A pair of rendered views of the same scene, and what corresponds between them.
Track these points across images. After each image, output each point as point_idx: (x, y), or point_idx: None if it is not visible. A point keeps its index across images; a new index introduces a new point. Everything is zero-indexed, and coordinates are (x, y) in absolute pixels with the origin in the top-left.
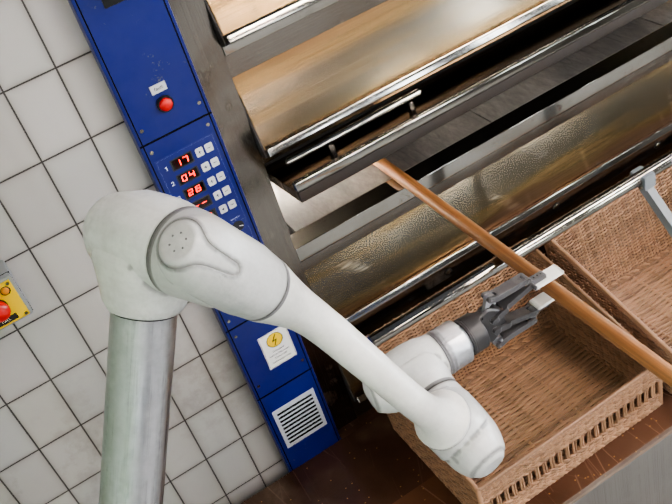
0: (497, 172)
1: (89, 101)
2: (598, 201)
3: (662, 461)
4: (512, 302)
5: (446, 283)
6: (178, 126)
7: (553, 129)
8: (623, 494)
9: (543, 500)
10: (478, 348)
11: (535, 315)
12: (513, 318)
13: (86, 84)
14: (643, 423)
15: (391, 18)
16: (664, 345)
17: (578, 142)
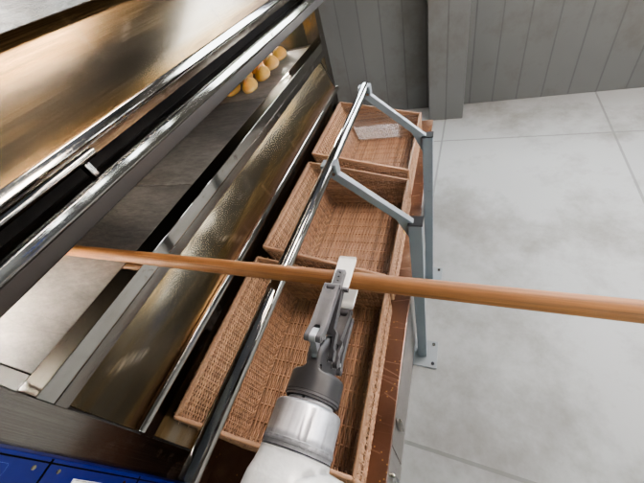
0: (217, 219)
1: None
2: (317, 194)
3: (406, 340)
4: (335, 321)
5: (220, 316)
6: None
7: (238, 176)
8: (402, 376)
9: (380, 428)
10: (338, 405)
11: (351, 316)
12: (339, 334)
13: None
14: (392, 328)
15: (4, 78)
16: (380, 274)
17: (257, 180)
